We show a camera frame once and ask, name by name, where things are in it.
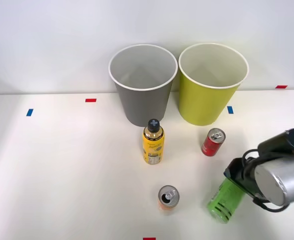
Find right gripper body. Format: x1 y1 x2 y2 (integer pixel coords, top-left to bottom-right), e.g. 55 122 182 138
226 157 260 200

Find green plastic bottle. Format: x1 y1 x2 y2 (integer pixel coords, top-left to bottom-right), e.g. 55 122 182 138
206 177 247 225

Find red drink can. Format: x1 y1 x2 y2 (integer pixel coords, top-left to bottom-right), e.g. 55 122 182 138
201 127 227 157

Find orange drink can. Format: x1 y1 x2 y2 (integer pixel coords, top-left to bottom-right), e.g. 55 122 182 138
157 184 181 216

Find yellow-green plastic waste bin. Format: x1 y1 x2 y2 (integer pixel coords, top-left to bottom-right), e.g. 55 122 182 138
178 42 250 127

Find yellow bottle with black cap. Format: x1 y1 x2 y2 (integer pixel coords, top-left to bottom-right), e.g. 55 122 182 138
142 118 166 166

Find grey plastic waste bin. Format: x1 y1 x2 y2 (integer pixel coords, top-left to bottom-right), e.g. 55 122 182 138
108 43 179 128

